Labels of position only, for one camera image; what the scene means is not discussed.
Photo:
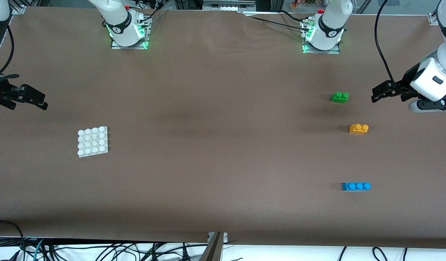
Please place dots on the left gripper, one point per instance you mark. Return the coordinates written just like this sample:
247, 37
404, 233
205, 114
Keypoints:
406, 82

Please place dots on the yellow two-stud block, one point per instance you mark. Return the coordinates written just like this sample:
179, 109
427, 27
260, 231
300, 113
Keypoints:
358, 129

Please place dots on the white studded base plate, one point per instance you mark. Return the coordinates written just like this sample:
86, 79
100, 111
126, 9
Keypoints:
92, 143

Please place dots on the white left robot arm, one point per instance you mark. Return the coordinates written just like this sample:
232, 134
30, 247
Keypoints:
330, 25

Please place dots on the green two-stud block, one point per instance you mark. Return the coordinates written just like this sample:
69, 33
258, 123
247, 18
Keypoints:
339, 98

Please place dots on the orange colourful background object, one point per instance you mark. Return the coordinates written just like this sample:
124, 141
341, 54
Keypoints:
302, 4

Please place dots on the aluminium frame profile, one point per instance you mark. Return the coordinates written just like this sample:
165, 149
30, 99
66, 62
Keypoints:
18, 7
434, 18
214, 250

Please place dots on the brown paper table cover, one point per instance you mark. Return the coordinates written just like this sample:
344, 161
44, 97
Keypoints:
208, 181

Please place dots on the blue three-stud block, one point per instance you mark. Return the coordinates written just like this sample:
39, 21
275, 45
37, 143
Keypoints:
355, 186

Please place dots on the grey background device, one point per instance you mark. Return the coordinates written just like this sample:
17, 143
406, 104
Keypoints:
226, 6

